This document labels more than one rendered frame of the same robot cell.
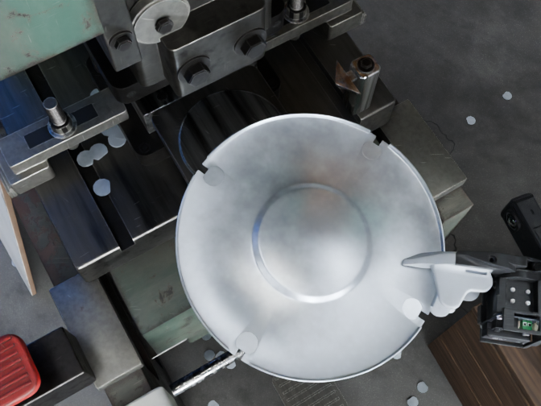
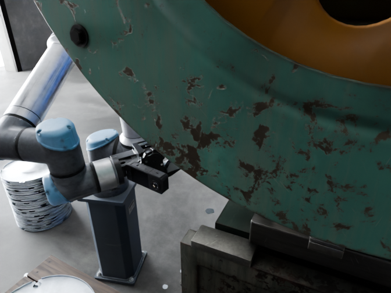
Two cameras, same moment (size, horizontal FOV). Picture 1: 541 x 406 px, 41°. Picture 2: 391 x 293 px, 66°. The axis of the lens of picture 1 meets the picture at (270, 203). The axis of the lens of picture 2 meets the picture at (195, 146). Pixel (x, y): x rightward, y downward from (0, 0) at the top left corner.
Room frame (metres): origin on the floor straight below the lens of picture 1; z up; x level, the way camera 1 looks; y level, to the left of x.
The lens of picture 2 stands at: (0.82, -0.52, 1.14)
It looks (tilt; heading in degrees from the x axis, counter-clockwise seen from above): 27 degrees down; 148
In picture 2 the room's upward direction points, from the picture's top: straight up
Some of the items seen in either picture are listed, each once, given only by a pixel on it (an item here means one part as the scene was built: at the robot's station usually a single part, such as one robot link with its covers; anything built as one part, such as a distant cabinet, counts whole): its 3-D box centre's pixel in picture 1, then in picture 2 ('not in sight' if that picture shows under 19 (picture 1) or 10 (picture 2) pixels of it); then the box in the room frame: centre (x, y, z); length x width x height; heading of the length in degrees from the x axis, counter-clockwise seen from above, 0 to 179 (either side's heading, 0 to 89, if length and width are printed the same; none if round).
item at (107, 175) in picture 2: not in sight; (106, 175); (0.19, -0.37, 0.75); 0.08 x 0.05 x 0.08; 175
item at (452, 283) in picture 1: (448, 281); not in sight; (0.20, -0.19, 0.78); 0.09 x 0.06 x 0.03; 85
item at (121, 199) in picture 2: not in sight; (116, 229); (-0.20, -0.28, 0.23); 0.19 x 0.19 x 0.45; 48
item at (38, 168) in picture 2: not in sight; (31, 166); (-0.79, -0.52, 0.32); 0.29 x 0.29 x 0.01
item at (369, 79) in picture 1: (361, 84); not in sight; (0.45, -0.10, 0.75); 0.03 x 0.03 x 0.10; 33
